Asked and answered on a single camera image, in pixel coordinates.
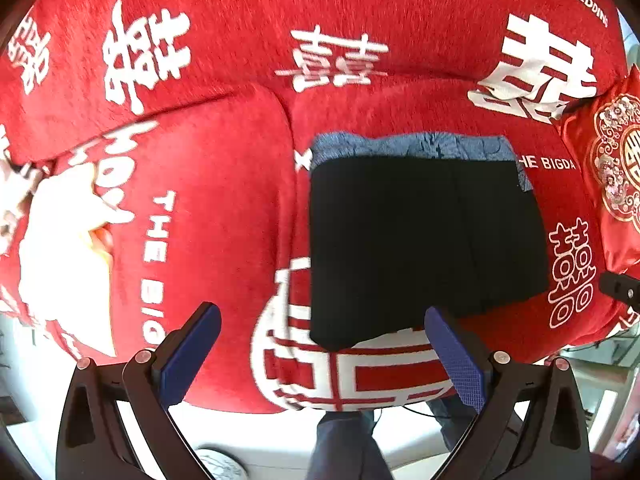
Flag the red embroidered cushion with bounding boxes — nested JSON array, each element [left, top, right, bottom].
[[556, 64, 640, 277]]

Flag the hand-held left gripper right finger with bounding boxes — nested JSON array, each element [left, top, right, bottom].
[[424, 306, 593, 480]]

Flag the round white patterned object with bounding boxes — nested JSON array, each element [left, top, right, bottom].
[[194, 447, 249, 480]]

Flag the person's grey trouser leg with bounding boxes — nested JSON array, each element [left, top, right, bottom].
[[306, 409, 397, 480], [426, 396, 478, 455]]

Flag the red printed sofa cover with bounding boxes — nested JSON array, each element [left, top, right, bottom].
[[0, 0, 640, 415]]

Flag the white cloth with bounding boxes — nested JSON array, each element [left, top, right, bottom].
[[19, 159, 120, 357]]

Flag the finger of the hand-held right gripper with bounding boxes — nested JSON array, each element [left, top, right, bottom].
[[598, 271, 640, 317]]

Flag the black cable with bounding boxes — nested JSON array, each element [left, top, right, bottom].
[[374, 402, 458, 420]]

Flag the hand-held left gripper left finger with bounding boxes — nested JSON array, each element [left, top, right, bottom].
[[55, 302, 223, 480]]

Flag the dark navy pants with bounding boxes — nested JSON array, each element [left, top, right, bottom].
[[307, 131, 551, 353]]

